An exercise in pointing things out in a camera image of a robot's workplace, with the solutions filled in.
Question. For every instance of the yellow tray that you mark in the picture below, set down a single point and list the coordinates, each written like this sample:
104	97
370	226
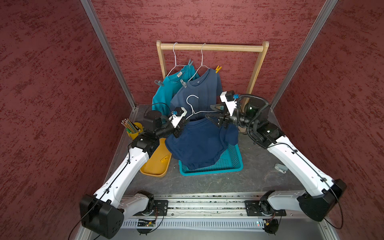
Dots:
153	167

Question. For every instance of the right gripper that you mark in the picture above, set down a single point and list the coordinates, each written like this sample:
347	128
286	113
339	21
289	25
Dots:
222	117

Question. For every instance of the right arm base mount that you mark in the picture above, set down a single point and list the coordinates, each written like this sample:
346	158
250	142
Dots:
262	209

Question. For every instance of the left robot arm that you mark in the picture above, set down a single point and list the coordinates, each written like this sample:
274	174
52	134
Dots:
104	211

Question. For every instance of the left corner aluminium profile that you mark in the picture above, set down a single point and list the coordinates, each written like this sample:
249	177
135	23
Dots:
96	24

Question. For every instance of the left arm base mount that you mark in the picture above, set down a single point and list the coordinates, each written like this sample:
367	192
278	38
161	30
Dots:
155	208

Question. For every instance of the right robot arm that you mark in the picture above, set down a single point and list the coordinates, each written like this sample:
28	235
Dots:
251	112

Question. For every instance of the grey-blue t-shirt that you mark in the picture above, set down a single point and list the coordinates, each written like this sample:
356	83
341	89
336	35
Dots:
199	95

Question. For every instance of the navy blue t-shirt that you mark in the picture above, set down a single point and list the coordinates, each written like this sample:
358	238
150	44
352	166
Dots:
201	143

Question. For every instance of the aluminium rail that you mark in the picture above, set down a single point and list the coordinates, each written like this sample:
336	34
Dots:
208	212

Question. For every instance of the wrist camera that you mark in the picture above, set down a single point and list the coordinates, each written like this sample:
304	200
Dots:
177	115
230	100

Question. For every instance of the grey clothespin on teal shoulder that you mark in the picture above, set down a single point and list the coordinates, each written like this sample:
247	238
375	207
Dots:
159	83

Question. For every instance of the coloured pencils bunch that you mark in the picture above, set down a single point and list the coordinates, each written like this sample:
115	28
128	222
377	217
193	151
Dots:
132	128

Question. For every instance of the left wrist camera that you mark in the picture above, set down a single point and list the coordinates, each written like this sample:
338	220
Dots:
177	115

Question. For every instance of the right corner aluminium profile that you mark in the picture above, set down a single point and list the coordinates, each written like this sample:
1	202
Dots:
317	26

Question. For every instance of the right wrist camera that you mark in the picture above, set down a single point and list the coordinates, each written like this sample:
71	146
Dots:
230	100

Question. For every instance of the yellow pencil cup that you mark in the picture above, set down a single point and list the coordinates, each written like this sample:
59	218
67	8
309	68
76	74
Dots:
133	136

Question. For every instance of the grey clothespin on grey-blue shirt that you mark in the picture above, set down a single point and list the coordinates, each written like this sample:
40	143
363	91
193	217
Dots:
183	83

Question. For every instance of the teal t-shirt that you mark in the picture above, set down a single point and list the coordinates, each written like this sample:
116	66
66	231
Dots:
162	99

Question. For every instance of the teal plastic basket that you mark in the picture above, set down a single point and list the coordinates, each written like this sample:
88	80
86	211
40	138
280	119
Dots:
230	161

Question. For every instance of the corner aluminium profile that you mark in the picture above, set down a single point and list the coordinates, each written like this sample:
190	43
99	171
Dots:
96	24
317	26

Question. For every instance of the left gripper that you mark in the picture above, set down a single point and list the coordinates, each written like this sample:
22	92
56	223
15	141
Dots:
178	128

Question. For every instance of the wooden clothes rack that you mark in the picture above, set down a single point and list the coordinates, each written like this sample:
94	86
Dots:
261	50

